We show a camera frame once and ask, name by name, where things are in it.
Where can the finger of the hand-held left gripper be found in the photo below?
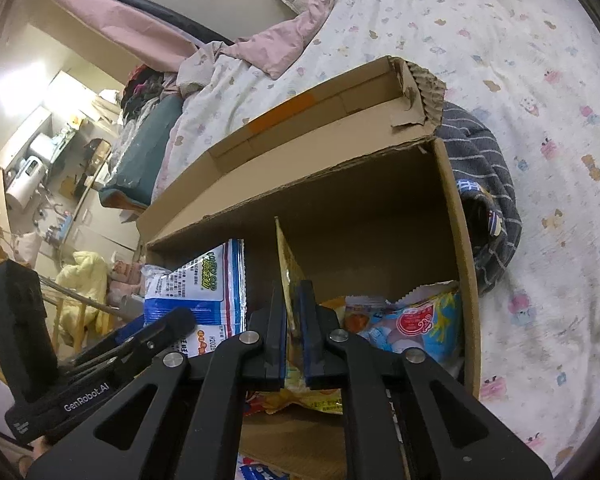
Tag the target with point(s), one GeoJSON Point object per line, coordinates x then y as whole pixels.
{"type": "Point", "coordinates": [165, 325]}
{"type": "Point", "coordinates": [130, 330]}

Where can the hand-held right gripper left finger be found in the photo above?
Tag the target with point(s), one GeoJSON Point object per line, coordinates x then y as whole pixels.
{"type": "Point", "coordinates": [280, 355]}

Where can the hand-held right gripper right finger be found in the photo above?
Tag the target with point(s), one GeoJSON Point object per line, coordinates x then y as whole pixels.
{"type": "Point", "coordinates": [307, 340]}

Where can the blue white snack packet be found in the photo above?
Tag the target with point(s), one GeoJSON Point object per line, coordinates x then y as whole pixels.
{"type": "Point", "coordinates": [205, 285]}

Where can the yellow snack packet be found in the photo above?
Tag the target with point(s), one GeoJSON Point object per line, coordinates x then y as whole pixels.
{"type": "Point", "coordinates": [290, 260]}

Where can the light blue snack packet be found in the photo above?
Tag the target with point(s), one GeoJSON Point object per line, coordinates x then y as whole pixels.
{"type": "Point", "coordinates": [405, 325]}

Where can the cardboard box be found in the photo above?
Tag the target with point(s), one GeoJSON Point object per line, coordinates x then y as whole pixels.
{"type": "Point", "coordinates": [360, 220]}

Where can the metal pole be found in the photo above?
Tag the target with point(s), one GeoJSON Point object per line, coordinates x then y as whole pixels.
{"type": "Point", "coordinates": [90, 302]}

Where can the yellow towel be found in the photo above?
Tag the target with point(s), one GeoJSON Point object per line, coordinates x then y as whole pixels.
{"type": "Point", "coordinates": [82, 280]}

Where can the white water heater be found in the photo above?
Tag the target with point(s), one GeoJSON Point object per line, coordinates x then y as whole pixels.
{"type": "Point", "coordinates": [25, 185]}

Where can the teal cushion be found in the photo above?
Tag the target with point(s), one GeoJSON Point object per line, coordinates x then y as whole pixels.
{"type": "Point", "coordinates": [140, 155]}

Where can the heap of clothes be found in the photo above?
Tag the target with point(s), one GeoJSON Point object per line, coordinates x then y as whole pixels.
{"type": "Point", "coordinates": [145, 87]}

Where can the dark striped garment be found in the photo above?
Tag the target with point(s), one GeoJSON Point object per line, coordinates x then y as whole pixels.
{"type": "Point", "coordinates": [485, 175]}

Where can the pink curtain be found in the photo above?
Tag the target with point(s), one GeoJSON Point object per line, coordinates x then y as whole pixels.
{"type": "Point", "coordinates": [120, 25]}

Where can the pink blanket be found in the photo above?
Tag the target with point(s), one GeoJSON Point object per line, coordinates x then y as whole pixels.
{"type": "Point", "coordinates": [285, 35]}

